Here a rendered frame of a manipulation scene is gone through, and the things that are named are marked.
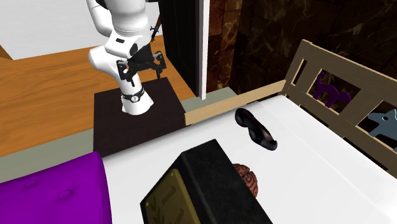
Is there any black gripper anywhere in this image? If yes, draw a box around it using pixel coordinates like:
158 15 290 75
116 44 167 88

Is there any dark robot stand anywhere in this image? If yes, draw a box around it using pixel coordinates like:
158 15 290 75
92 77 187 158

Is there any black eye mask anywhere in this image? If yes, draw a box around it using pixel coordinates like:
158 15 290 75
234 107 279 152

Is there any black box with gold panel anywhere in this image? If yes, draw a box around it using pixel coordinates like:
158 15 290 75
139 138 274 224

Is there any brown brain-shaped figure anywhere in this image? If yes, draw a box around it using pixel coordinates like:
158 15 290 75
232 163 259 199

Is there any purple cushion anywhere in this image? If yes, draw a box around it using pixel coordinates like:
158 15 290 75
0 151 113 224

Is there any purple cat figure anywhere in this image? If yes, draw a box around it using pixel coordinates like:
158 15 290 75
312 71 352 109

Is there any grey-blue animal figure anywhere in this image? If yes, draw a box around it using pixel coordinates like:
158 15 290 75
366 108 397 153

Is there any black door with white frame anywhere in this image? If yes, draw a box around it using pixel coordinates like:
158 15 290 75
159 0 211 101

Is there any white bed with wooden frame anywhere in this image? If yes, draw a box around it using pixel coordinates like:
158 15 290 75
101 39 397 224

